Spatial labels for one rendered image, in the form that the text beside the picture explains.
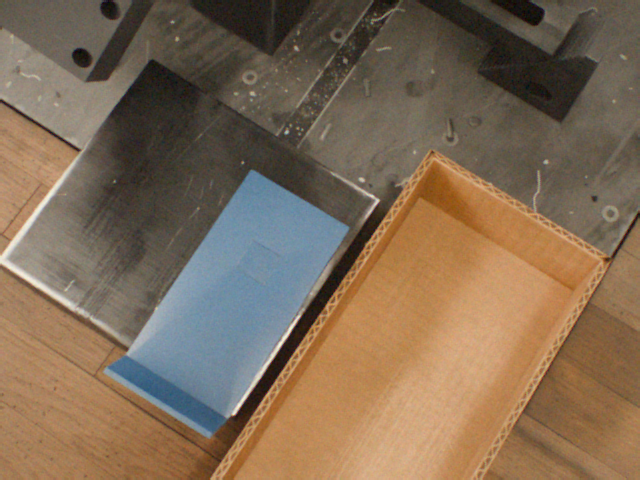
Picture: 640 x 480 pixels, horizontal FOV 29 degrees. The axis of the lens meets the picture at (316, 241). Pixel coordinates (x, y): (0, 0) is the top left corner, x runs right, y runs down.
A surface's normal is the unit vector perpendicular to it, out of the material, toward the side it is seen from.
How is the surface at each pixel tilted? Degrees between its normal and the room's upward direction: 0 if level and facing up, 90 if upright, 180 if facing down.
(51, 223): 0
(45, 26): 29
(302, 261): 0
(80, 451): 0
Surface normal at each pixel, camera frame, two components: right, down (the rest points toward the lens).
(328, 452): 0.04, -0.30
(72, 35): -0.15, 0.15
